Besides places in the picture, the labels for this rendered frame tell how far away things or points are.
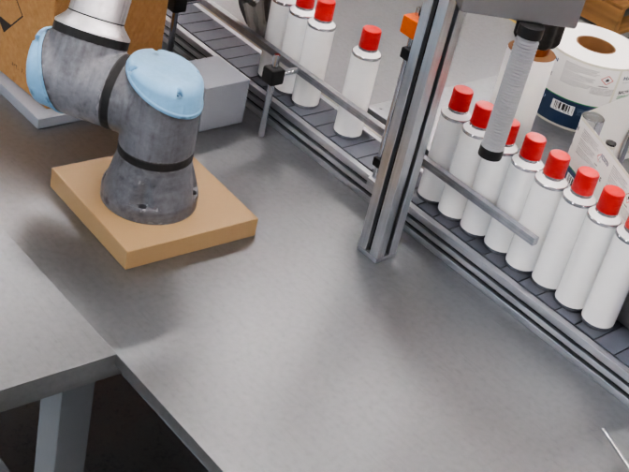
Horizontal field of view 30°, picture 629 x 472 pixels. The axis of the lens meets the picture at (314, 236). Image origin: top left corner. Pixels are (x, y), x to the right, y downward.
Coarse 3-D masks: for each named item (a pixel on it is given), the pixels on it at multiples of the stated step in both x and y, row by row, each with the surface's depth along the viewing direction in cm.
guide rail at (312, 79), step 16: (208, 0) 226; (224, 16) 222; (240, 32) 220; (272, 48) 214; (288, 64) 211; (320, 80) 207; (336, 96) 204; (352, 112) 202; (384, 128) 197; (432, 160) 191; (448, 176) 188; (464, 192) 186; (480, 208) 184; (496, 208) 183; (512, 224) 180; (528, 240) 178
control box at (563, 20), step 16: (464, 0) 158; (480, 0) 158; (496, 0) 159; (512, 0) 159; (528, 0) 159; (544, 0) 159; (560, 0) 159; (576, 0) 160; (496, 16) 160; (512, 16) 160; (528, 16) 160; (544, 16) 161; (560, 16) 161; (576, 16) 161
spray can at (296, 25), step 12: (300, 0) 208; (312, 0) 208; (288, 12) 211; (300, 12) 209; (312, 12) 210; (288, 24) 211; (300, 24) 210; (288, 36) 212; (300, 36) 211; (288, 48) 213; (300, 48) 212; (288, 84) 216
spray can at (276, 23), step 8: (272, 0) 213; (280, 0) 212; (288, 0) 212; (272, 8) 213; (280, 8) 212; (288, 8) 212; (272, 16) 214; (280, 16) 213; (272, 24) 214; (280, 24) 214; (272, 32) 215; (280, 32) 215; (272, 40) 216; (280, 40) 216; (280, 48) 217; (264, 56) 218; (272, 56) 218; (264, 64) 219
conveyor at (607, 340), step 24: (192, 24) 235; (216, 24) 237; (216, 48) 228; (240, 48) 230; (288, 96) 217; (312, 120) 212; (336, 144) 207; (360, 144) 208; (432, 216) 193; (480, 240) 190; (504, 264) 185; (528, 288) 181; (576, 312) 178; (600, 336) 175; (624, 336) 175; (624, 360) 171
